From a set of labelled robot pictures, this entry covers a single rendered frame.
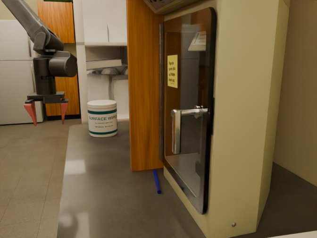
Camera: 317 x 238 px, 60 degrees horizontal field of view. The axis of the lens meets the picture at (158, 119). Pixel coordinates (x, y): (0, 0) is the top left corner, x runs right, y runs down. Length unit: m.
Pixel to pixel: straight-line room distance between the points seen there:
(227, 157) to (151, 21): 0.46
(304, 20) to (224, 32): 0.51
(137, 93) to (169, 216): 0.37
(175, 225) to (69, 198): 0.30
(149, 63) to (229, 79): 0.37
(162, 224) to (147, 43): 0.49
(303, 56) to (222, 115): 0.51
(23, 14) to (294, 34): 0.85
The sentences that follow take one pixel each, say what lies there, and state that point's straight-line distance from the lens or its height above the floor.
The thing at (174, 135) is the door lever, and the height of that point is 1.16.
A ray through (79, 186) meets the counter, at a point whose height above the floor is 0.94.
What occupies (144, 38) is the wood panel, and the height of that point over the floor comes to 1.35.
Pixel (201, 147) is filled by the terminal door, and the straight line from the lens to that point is 0.54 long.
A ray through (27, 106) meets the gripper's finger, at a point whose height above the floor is 1.16.
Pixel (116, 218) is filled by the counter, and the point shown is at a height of 0.94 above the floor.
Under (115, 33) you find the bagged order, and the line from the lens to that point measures 1.76.
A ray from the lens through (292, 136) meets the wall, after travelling 1.01.
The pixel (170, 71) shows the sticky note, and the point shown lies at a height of 1.27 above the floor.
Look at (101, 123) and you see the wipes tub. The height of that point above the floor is 1.00.
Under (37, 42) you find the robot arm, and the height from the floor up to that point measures 1.34.
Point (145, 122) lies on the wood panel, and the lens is 0.85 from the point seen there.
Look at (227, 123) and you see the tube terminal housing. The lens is 0.52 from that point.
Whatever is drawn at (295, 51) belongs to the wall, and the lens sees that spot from 0.99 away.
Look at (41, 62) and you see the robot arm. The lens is 0.87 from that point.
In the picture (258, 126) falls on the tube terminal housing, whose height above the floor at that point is 1.18.
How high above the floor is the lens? 1.32
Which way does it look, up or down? 14 degrees down
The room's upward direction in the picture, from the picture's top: straight up
